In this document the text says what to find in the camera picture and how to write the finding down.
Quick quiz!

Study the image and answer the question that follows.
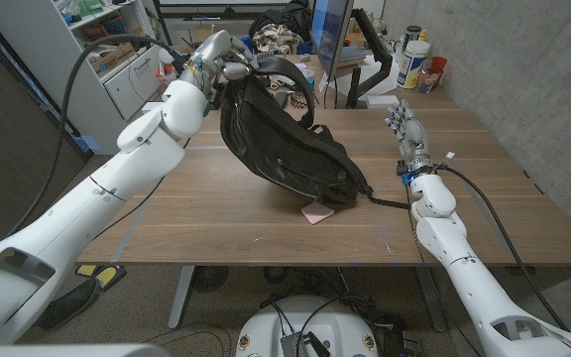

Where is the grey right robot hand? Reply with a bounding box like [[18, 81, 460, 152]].
[[385, 98, 438, 176]]

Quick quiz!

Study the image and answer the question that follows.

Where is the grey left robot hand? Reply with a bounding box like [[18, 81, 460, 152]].
[[180, 29, 260, 100]]

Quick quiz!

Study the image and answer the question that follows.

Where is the white flat box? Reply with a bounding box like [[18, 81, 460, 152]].
[[364, 93, 401, 111]]

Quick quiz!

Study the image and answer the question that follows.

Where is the pile of dark clothes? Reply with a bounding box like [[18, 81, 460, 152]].
[[247, 1, 314, 57]]

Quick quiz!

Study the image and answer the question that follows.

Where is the white canister with blue label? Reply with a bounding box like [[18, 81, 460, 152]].
[[396, 40, 431, 90]]

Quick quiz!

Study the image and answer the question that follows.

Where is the black lidded bottle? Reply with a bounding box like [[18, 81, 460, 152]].
[[403, 24, 423, 45]]

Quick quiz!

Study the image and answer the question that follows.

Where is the computer monitor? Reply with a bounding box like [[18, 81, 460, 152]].
[[309, 0, 356, 83]]

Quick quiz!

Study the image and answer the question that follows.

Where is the pink square pad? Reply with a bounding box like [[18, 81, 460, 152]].
[[300, 199, 336, 226]]

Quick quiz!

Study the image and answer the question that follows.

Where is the white shelf cabinet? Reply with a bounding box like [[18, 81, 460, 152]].
[[0, 0, 169, 156]]

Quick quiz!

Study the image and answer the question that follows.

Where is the grey table leg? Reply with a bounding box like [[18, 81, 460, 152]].
[[412, 266, 449, 333], [167, 265, 196, 330]]

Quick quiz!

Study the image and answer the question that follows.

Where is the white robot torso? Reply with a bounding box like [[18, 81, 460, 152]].
[[234, 295, 380, 357]]

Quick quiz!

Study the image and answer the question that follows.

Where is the black round floor fan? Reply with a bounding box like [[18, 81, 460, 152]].
[[190, 265, 231, 295]]

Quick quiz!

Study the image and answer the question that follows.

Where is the yellow foot pedal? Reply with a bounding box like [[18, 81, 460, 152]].
[[74, 263, 129, 293]]

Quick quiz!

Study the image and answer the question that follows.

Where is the black shoe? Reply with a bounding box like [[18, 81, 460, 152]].
[[36, 276, 104, 333]]

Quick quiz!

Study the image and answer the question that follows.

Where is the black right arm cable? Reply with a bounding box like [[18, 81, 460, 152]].
[[435, 162, 571, 333]]

